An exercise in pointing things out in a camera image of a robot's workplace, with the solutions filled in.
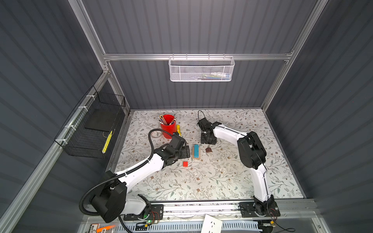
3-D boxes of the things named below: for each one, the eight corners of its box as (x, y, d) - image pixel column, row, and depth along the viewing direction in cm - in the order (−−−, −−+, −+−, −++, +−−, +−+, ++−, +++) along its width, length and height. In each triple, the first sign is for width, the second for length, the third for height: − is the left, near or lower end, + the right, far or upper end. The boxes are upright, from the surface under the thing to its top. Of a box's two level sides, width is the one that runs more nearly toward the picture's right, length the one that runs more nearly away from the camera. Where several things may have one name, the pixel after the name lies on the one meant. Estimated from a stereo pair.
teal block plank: (194, 158, 95) (194, 155, 93) (193, 146, 101) (193, 144, 98) (199, 158, 95) (199, 155, 93) (199, 146, 101) (199, 144, 98)
